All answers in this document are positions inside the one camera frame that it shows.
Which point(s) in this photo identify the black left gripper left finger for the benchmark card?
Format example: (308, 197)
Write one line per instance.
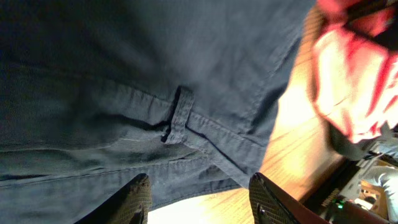
(129, 205)

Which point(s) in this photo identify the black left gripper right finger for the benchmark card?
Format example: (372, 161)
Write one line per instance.
(272, 205)

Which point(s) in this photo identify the navy blue shorts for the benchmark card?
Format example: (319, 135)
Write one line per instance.
(94, 93)

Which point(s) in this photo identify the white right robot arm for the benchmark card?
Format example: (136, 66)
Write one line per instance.
(350, 205)

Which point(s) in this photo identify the red t-shirt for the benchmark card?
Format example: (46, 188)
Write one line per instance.
(356, 78)

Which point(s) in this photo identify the black garment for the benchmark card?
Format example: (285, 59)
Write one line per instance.
(375, 20)

